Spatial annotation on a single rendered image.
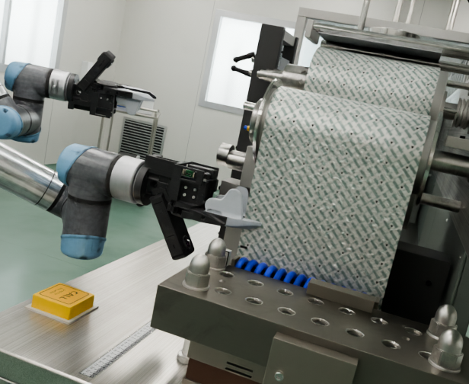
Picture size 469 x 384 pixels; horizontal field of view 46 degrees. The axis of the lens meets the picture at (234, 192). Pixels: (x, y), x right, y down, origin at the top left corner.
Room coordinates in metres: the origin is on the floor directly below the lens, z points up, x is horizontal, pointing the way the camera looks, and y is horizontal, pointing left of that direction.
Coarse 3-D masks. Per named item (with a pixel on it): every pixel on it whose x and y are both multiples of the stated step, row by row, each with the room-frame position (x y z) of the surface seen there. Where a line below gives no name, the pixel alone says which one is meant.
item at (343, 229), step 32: (256, 192) 0.85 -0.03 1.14; (288, 192) 0.84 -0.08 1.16; (320, 192) 0.82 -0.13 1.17; (352, 192) 0.81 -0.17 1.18; (384, 192) 0.80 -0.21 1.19; (288, 224) 0.83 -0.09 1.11; (320, 224) 0.82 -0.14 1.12; (352, 224) 0.81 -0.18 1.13; (384, 224) 0.79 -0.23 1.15; (256, 256) 0.84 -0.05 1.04; (288, 256) 0.83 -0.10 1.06; (320, 256) 0.82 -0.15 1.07; (352, 256) 0.80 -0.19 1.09; (384, 256) 0.79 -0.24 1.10; (352, 288) 0.80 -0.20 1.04; (384, 288) 0.79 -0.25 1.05
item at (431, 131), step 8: (272, 96) 0.88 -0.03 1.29; (264, 112) 0.86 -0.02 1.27; (264, 120) 0.86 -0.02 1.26; (432, 120) 0.84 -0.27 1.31; (432, 128) 0.81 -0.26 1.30; (432, 136) 0.80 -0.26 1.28; (424, 144) 0.80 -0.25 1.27; (424, 152) 0.79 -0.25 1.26; (424, 160) 0.79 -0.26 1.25; (424, 168) 0.79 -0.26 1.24; (416, 176) 0.80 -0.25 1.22; (416, 184) 0.81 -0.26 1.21; (416, 192) 0.82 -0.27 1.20
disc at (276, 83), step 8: (280, 80) 0.92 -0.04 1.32; (272, 88) 0.88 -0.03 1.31; (264, 96) 0.86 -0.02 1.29; (264, 104) 0.86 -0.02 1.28; (256, 120) 0.85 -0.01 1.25; (256, 128) 0.84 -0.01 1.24; (256, 136) 0.85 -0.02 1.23; (256, 144) 0.86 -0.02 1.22; (256, 152) 0.87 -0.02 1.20; (256, 160) 0.87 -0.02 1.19
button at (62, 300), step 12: (48, 288) 0.83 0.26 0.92; (60, 288) 0.84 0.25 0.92; (72, 288) 0.85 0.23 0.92; (36, 300) 0.80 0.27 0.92; (48, 300) 0.79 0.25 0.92; (60, 300) 0.80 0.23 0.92; (72, 300) 0.81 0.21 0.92; (84, 300) 0.82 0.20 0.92; (48, 312) 0.79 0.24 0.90; (60, 312) 0.79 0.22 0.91; (72, 312) 0.79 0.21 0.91
